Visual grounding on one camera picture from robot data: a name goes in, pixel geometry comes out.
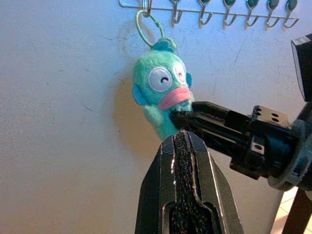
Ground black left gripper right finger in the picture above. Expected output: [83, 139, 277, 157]
[181, 131, 245, 234]

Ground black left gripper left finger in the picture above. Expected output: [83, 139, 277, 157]
[135, 131, 190, 234]

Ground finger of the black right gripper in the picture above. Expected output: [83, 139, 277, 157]
[169, 112, 249, 159]
[191, 101, 252, 130]

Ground teal plush fish keychain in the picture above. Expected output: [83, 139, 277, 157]
[131, 0, 195, 141]

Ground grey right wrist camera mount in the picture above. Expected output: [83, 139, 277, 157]
[267, 33, 312, 193]

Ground silver wire hook rack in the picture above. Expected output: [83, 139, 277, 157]
[118, 0, 300, 31]

